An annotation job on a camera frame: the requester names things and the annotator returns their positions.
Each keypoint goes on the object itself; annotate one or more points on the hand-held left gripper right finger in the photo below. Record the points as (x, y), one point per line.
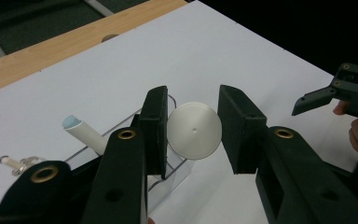
(292, 174)

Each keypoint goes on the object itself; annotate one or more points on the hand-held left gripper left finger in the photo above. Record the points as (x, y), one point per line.
(121, 180)

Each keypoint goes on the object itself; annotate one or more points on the slim white pen blue ends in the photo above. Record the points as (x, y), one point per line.
(87, 137)

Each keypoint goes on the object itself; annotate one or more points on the clear plastic organizer box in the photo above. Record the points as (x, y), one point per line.
(177, 174)

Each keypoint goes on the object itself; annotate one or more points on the thick white tube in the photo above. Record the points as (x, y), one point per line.
(194, 130)

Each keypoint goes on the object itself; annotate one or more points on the brown round table grommet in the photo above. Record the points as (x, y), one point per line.
(110, 37)

